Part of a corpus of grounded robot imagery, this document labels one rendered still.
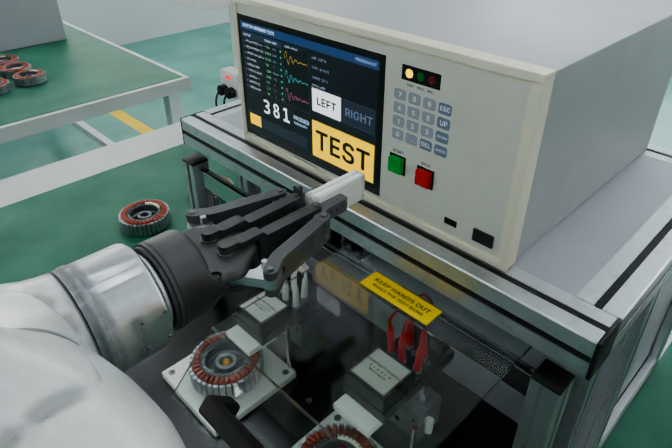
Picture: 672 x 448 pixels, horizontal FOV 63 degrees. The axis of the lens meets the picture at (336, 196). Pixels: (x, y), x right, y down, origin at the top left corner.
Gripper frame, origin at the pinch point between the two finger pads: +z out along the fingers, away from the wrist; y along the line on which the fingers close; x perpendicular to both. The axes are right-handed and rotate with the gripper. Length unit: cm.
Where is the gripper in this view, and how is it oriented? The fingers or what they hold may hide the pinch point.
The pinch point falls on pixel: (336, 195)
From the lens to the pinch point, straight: 55.1
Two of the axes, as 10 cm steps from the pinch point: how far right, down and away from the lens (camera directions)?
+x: 0.0, -8.5, -5.2
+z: 7.1, -3.6, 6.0
